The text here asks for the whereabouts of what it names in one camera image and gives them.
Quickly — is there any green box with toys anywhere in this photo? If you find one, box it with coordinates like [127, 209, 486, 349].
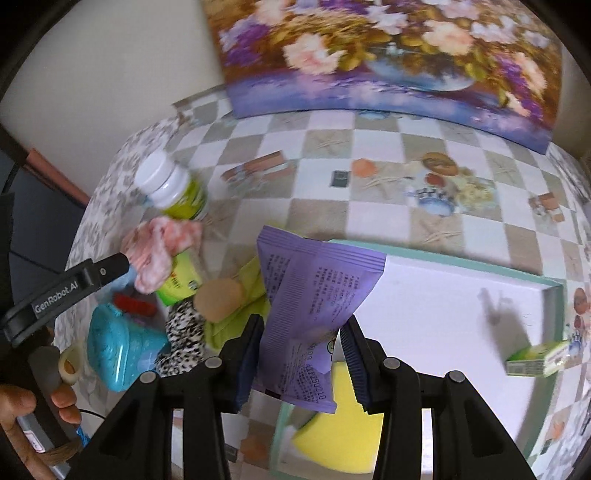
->
[270, 239, 565, 480]

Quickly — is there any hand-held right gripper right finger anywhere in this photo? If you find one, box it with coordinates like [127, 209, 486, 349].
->
[338, 316, 539, 480]

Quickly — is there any person's left hand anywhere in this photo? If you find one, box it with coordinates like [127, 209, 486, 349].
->
[0, 383, 84, 480]

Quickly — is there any pink fluffy cloth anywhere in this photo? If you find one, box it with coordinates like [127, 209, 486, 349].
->
[121, 218, 204, 294]

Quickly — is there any white pill bottle green label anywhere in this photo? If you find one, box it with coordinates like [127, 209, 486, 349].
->
[134, 150, 209, 221]

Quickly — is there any yellow sponge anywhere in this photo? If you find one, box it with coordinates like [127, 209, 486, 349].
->
[292, 360, 386, 474]

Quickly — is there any teal plastic box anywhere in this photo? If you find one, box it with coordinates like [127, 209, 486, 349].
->
[86, 302, 169, 393]

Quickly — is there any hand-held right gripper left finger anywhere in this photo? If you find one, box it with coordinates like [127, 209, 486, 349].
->
[69, 315, 266, 480]

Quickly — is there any red fuzzy pipe cleaner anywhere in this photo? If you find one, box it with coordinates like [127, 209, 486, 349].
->
[113, 293, 158, 318]

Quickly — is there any clear tape roll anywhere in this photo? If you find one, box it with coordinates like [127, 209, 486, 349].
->
[58, 346, 86, 385]

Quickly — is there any yellow-green cloth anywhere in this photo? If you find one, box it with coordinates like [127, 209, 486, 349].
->
[203, 256, 273, 352]

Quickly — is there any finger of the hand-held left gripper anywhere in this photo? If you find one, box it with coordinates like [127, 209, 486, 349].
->
[0, 253, 132, 349]

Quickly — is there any grey floral tablecloth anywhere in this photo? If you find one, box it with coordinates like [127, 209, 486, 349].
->
[53, 115, 185, 324]

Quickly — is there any floral painting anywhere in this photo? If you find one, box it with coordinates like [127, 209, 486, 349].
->
[202, 0, 566, 155]

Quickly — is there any leopard print cloth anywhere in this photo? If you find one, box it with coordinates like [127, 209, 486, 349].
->
[154, 300, 222, 377]

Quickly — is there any purple snack packet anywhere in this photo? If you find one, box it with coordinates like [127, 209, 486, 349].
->
[256, 225, 387, 414]

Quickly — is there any round beige powder puff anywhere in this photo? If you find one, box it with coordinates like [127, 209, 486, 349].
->
[193, 278, 245, 324]

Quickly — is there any small green box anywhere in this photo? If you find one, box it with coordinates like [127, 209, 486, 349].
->
[505, 340, 571, 378]
[156, 251, 202, 308]

